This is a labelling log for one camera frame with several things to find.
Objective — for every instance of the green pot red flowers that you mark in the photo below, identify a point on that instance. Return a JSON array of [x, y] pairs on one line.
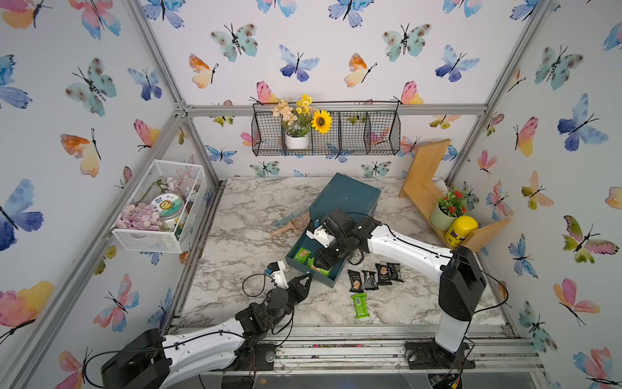
[[450, 205]]

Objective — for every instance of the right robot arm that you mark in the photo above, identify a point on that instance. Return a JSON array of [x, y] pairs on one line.
[[460, 279]]

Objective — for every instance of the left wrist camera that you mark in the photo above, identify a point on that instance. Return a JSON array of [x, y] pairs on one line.
[[275, 271]]

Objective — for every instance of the teal drawer cabinet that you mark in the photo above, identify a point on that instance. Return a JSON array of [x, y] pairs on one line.
[[354, 197]]

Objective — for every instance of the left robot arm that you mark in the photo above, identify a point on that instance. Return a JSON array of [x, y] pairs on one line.
[[152, 360]]

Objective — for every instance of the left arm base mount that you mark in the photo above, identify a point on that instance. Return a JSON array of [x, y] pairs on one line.
[[257, 357]]

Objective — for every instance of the white flower pot with sunflower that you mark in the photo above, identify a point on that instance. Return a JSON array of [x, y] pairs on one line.
[[300, 120]]

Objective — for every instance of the wooden zigzag shelf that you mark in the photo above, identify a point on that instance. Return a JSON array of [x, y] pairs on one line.
[[424, 193]]

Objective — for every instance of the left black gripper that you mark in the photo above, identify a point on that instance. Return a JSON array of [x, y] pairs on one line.
[[296, 290]]

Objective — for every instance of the yellow canister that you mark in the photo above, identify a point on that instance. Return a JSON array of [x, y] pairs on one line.
[[461, 228]]

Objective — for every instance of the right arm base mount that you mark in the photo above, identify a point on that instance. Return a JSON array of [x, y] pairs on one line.
[[428, 355]]

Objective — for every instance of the white mesh wall basket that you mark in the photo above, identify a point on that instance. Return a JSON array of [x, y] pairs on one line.
[[163, 176]]

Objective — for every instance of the small wooden dustpan brush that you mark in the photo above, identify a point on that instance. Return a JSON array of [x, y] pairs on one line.
[[296, 223]]

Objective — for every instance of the teal drawer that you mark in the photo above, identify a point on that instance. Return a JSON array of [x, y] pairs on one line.
[[315, 247]]

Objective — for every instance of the pink artificial flowers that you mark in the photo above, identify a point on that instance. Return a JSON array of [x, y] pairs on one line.
[[139, 217]]

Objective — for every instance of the round green tin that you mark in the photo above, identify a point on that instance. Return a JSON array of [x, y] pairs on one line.
[[168, 205]]

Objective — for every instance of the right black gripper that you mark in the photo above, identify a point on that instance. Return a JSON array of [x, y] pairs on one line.
[[325, 260]]

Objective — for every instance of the black cookie packet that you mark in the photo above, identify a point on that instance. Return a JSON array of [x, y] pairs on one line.
[[369, 281], [356, 281], [395, 272], [383, 275]]

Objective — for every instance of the green cookie packet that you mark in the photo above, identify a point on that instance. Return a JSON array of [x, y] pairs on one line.
[[302, 255], [310, 264], [360, 304]]

